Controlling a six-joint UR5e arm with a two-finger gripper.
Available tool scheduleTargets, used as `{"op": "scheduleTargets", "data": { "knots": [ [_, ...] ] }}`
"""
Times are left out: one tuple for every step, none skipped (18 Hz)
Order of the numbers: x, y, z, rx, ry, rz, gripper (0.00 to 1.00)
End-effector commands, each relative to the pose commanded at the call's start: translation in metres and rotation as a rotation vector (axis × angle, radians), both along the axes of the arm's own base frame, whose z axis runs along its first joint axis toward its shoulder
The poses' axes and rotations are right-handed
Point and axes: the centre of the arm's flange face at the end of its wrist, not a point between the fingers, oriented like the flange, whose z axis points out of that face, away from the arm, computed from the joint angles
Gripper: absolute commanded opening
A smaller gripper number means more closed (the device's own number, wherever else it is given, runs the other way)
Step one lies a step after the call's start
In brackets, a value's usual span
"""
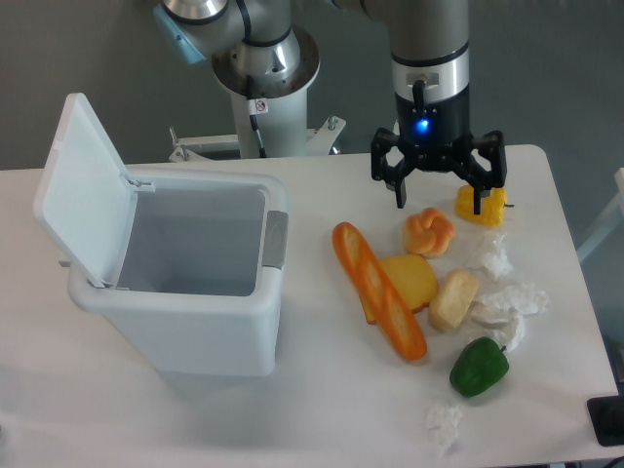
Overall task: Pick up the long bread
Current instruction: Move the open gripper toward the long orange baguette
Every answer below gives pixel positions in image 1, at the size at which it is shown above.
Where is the knotted round bread roll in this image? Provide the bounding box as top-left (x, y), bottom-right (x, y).
top-left (402, 208), bottom-right (455, 257)

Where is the crumpled white tissue upper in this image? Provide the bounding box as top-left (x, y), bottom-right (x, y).
top-left (466, 232), bottom-right (513, 282)

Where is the black device at edge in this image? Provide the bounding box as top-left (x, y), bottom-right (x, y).
top-left (587, 396), bottom-right (623, 447)

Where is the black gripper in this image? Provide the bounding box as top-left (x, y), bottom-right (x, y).
top-left (370, 90), bottom-right (508, 215)

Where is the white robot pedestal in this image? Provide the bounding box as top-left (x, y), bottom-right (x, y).
top-left (170, 25), bottom-right (346, 161)

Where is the yellow bell pepper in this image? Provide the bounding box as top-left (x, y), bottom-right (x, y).
top-left (455, 185), bottom-right (510, 227)

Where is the crumpled white tissue lower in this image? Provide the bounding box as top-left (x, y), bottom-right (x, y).
top-left (425, 401), bottom-right (463, 453)

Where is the white bin lid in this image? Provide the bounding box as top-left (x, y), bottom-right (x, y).
top-left (33, 94), bottom-right (137, 288)

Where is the crumpled white tissue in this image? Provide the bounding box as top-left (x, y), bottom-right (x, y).
top-left (470, 283), bottom-right (549, 352)
top-left (425, 401), bottom-right (463, 453)
top-left (466, 232), bottom-right (513, 282)

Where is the long orange baguette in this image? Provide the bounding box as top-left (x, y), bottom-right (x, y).
top-left (331, 222), bottom-right (427, 361)

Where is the white trash bin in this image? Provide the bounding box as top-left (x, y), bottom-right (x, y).
top-left (68, 169), bottom-right (289, 376)

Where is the pale oval bread loaf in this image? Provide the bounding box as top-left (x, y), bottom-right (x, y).
top-left (428, 269), bottom-right (480, 332)

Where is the yellow toast slice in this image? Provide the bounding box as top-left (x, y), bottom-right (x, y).
top-left (359, 253), bottom-right (439, 325)

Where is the white frame at right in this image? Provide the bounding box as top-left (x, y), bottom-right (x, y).
top-left (576, 168), bottom-right (623, 263)

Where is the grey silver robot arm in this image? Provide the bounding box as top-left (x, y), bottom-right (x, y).
top-left (154, 1), bottom-right (507, 213)

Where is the crumpled white tissue middle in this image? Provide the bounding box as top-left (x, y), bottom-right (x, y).
top-left (470, 283), bottom-right (549, 352)

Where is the black cable on pedestal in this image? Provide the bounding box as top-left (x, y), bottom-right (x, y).
top-left (245, 75), bottom-right (267, 159)

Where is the green bell pepper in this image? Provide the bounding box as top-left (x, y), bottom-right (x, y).
top-left (449, 336), bottom-right (510, 398)

